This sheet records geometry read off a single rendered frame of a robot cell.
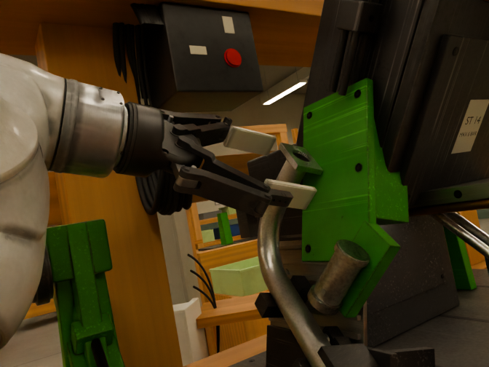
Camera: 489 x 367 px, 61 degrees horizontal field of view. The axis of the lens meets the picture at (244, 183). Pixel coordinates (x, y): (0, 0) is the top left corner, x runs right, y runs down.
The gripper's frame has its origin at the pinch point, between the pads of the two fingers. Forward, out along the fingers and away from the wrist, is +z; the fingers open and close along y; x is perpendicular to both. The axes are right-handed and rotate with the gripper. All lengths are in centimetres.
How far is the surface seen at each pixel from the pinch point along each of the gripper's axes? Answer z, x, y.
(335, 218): 4.4, 0.7, -8.5
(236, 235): 385, 443, 518
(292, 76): 610, 210, 930
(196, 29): -5.9, -6.7, 29.7
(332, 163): 4.4, -3.8, -3.3
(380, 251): 4.2, -1.4, -16.2
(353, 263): 1.4, 0.3, -16.3
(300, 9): 14.8, -15.4, 36.3
